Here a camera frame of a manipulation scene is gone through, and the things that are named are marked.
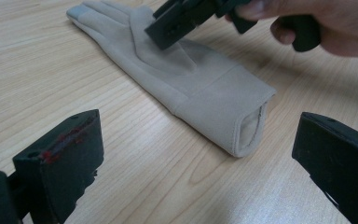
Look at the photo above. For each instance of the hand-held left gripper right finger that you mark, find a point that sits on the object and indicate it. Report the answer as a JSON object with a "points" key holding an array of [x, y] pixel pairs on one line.
{"points": [[341, 168]]}

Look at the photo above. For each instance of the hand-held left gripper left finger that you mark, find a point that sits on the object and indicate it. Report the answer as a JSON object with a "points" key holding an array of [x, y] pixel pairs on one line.
{"points": [[65, 168]]}

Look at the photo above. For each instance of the beige glove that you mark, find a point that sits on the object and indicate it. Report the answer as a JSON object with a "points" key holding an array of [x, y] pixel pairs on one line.
{"points": [[174, 81]]}

